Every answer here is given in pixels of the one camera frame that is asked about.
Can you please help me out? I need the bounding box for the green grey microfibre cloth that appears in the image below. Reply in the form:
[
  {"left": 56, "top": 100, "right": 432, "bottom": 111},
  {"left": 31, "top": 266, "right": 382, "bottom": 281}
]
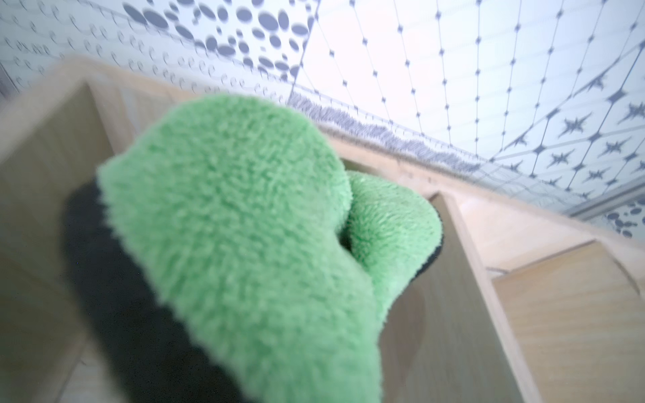
[{"left": 61, "top": 94, "right": 443, "bottom": 402}]

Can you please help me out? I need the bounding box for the light wooden bookshelf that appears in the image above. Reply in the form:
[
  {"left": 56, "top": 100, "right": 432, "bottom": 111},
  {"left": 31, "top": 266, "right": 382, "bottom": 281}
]
[{"left": 1, "top": 58, "right": 644, "bottom": 402}]

